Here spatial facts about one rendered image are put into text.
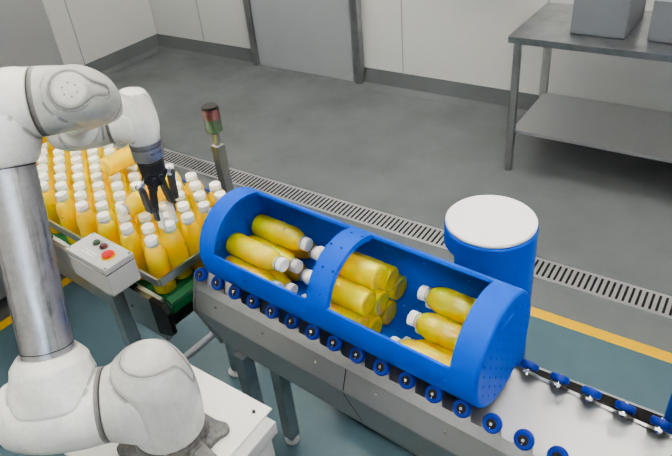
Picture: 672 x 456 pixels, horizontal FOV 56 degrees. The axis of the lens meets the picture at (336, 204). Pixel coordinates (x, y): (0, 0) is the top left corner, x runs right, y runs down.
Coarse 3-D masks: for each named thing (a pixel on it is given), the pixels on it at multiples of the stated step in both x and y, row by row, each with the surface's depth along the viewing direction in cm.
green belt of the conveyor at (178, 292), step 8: (64, 240) 228; (192, 272) 206; (144, 280) 204; (176, 280) 203; (184, 280) 203; (192, 280) 202; (152, 288) 201; (176, 288) 200; (184, 288) 199; (192, 288) 200; (168, 296) 197; (176, 296) 197; (184, 296) 199; (192, 296) 201; (176, 304) 196; (184, 304) 199
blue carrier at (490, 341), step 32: (256, 192) 182; (224, 224) 183; (320, 224) 183; (224, 256) 187; (320, 256) 156; (384, 256) 173; (416, 256) 163; (256, 288) 169; (320, 288) 153; (416, 288) 169; (480, 288) 156; (512, 288) 139; (320, 320) 157; (352, 320) 150; (480, 320) 132; (512, 320) 139; (384, 352) 147; (416, 352) 140; (480, 352) 130; (512, 352) 147; (448, 384) 137; (480, 384) 134
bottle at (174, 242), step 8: (168, 232) 193; (176, 232) 194; (168, 240) 193; (176, 240) 194; (184, 240) 197; (168, 248) 194; (176, 248) 194; (184, 248) 197; (176, 256) 196; (184, 256) 198; (176, 264) 197; (184, 272) 200
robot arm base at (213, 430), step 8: (208, 416) 141; (208, 424) 139; (216, 424) 139; (224, 424) 140; (200, 432) 133; (208, 432) 137; (216, 432) 138; (224, 432) 138; (200, 440) 133; (208, 440) 136; (216, 440) 137; (120, 448) 136; (128, 448) 135; (136, 448) 133; (184, 448) 130; (192, 448) 132; (200, 448) 132; (208, 448) 132
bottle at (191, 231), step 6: (192, 222) 198; (180, 228) 200; (186, 228) 198; (192, 228) 198; (198, 228) 200; (186, 234) 199; (192, 234) 199; (198, 234) 200; (186, 240) 200; (192, 240) 200; (198, 240) 201; (192, 246) 201; (198, 246) 202; (192, 252) 202; (198, 264) 205
